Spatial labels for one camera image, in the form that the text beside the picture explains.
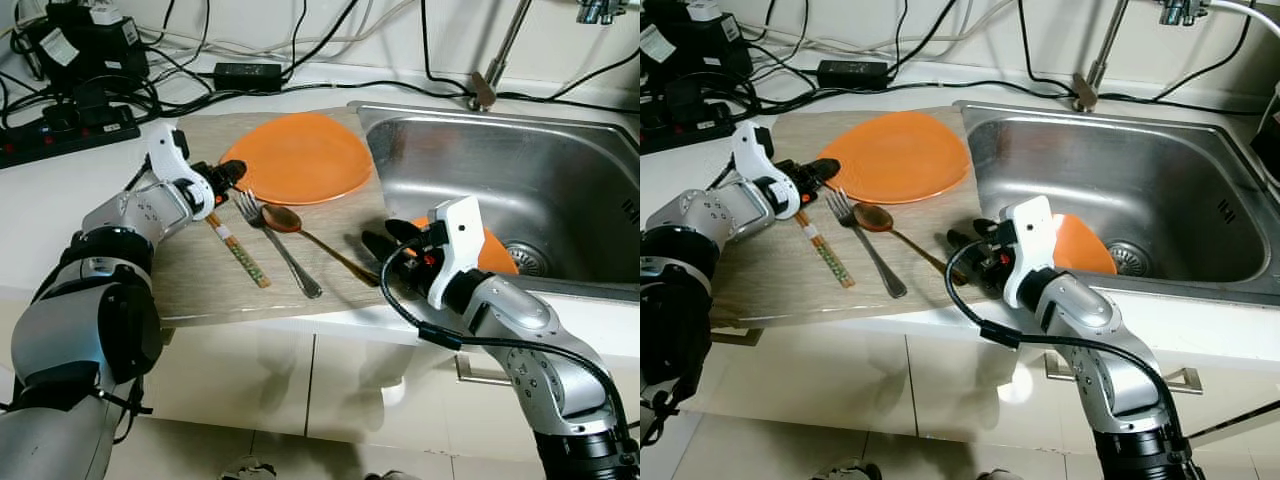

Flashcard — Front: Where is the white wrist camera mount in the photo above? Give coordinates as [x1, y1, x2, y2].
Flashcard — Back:
[425, 196, 488, 309]
[730, 121, 803, 221]
[143, 121, 217, 222]
[1000, 196, 1059, 309]

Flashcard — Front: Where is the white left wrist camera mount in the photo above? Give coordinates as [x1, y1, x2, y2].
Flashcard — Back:
[730, 121, 803, 221]
[143, 121, 217, 222]

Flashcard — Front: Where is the black power adapter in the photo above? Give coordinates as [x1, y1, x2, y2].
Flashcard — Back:
[213, 62, 284, 93]
[817, 60, 891, 89]

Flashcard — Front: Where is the black power strip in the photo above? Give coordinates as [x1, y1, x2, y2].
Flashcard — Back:
[0, 105, 141, 169]
[640, 100, 736, 156]

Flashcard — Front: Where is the round sink drain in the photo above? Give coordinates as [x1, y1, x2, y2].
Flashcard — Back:
[505, 240, 549, 278]
[1105, 240, 1154, 279]

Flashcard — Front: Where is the black power adapter cable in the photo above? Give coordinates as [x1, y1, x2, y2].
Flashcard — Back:
[888, 76, 1079, 101]
[283, 78, 476, 101]

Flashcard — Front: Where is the silver metal fork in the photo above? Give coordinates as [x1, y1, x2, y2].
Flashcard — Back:
[234, 190, 325, 300]
[826, 190, 909, 300]

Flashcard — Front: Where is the metal faucet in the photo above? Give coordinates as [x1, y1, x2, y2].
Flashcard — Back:
[1072, 0, 1131, 111]
[468, 0, 533, 111]

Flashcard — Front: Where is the glossy white base cabinet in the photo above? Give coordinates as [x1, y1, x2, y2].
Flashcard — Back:
[690, 320, 1280, 471]
[120, 300, 641, 461]

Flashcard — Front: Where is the patterned wooden chopstick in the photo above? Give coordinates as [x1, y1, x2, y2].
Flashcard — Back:
[205, 215, 269, 290]
[209, 213, 272, 287]
[795, 212, 854, 290]
[799, 210, 857, 287]

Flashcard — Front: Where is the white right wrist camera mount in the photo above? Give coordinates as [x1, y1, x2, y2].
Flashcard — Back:
[1000, 196, 1059, 309]
[425, 196, 488, 309]

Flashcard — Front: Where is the stainless steel sink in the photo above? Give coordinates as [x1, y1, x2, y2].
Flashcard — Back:
[952, 100, 1280, 306]
[347, 100, 641, 301]

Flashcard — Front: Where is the orange bowl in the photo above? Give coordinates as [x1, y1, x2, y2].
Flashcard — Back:
[412, 216, 521, 277]
[1050, 212, 1119, 276]

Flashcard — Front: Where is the orange plate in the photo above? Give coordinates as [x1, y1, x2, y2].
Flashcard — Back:
[218, 112, 373, 206]
[815, 110, 971, 205]

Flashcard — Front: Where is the grey wood-look mat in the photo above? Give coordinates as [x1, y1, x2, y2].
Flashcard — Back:
[715, 107, 986, 329]
[140, 108, 401, 329]

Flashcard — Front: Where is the white hose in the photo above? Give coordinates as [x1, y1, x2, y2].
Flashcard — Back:
[1205, 0, 1280, 29]

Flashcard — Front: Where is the bronze long-handled spoon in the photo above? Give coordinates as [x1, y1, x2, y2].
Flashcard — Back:
[853, 203, 969, 286]
[261, 204, 383, 289]

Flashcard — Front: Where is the black device with labels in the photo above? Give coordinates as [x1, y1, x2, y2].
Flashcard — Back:
[15, 0, 151, 101]
[640, 0, 746, 96]

